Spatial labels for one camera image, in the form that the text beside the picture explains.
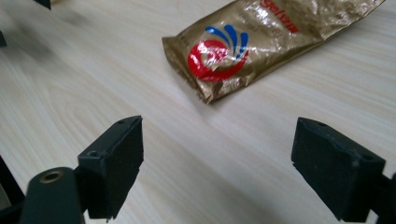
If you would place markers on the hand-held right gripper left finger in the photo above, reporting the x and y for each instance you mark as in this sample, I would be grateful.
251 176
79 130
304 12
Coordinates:
109 168

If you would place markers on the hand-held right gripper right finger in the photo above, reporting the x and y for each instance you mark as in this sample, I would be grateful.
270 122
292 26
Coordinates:
336 174

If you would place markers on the gold foil snack packet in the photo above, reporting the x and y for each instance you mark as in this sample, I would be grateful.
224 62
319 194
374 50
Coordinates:
246 46

